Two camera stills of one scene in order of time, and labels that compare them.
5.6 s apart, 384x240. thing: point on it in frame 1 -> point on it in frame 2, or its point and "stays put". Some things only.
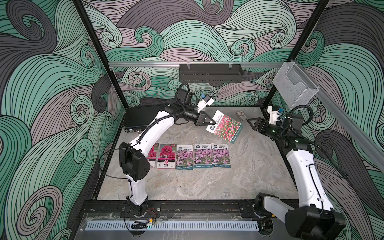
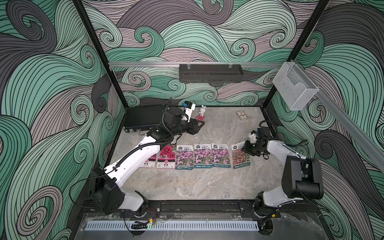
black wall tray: [210, 73] stays put
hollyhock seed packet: [152, 155] stays put
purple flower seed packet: [220, 156] stays put
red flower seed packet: [225, 127] -> [240, 159]
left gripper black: [199, 119] -> [192, 129]
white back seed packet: [184, 157] stays put
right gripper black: [258, 123] -> [246, 148]
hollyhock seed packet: [167, 156] stays put
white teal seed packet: [203, 156] stays put
